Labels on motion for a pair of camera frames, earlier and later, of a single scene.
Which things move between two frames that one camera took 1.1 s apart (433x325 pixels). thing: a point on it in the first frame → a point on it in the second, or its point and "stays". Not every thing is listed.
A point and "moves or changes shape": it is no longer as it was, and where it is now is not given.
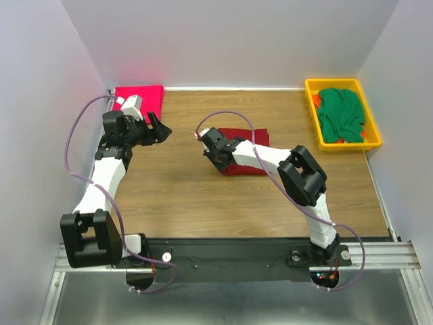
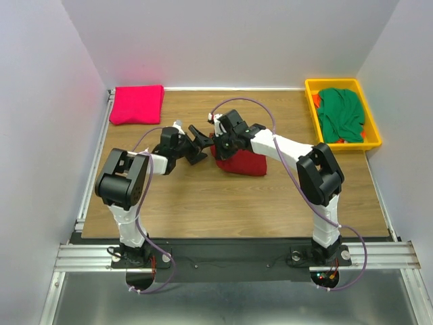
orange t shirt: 316,100 stays
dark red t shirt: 261,137 moves or changes shape
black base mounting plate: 234,258 stays
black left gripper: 159,133 → 201,141
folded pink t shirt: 152,99 stays
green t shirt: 342,114 stays
